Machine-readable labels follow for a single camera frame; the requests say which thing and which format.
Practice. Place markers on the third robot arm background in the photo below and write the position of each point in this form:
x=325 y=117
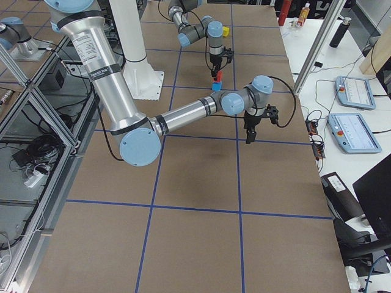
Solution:
x=15 y=37

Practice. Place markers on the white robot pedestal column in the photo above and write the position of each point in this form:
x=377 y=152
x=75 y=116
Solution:
x=142 y=80

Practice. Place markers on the white power strip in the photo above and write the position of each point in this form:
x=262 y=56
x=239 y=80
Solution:
x=33 y=179

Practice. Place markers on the far blue teach pendant tablet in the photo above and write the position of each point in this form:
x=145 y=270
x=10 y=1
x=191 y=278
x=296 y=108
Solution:
x=354 y=92

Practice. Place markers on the black water bottle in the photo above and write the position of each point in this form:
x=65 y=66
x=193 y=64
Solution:
x=340 y=32

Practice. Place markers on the red cylinder bottle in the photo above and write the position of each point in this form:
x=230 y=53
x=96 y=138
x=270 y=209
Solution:
x=285 y=8

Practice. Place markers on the near blue teach pendant tablet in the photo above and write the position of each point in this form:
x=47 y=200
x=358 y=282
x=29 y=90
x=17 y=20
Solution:
x=352 y=134

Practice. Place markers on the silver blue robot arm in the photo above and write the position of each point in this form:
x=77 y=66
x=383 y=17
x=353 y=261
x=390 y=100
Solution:
x=119 y=85
x=208 y=28

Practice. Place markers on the orange drink bottle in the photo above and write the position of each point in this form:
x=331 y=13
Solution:
x=303 y=15

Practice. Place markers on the orange circuit board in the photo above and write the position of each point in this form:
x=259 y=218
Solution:
x=311 y=127

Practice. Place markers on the aluminium frame post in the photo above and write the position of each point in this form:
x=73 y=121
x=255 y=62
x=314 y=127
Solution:
x=332 y=14

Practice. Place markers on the blue teach pendant tablet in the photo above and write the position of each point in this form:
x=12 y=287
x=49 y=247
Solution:
x=354 y=92
x=352 y=134

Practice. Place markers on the black computer monitor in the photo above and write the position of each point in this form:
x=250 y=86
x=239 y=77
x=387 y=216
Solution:
x=373 y=193

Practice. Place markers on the brown black box device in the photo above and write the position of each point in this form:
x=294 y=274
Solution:
x=341 y=200

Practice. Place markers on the red cube block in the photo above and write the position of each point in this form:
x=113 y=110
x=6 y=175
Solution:
x=218 y=77

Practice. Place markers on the yellow cube block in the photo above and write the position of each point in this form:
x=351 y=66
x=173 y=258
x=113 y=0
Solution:
x=225 y=31

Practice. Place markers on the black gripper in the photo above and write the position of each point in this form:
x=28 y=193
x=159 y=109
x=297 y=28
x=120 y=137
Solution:
x=252 y=121
x=215 y=60

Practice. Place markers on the blue cube block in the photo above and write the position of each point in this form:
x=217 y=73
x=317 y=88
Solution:
x=216 y=86

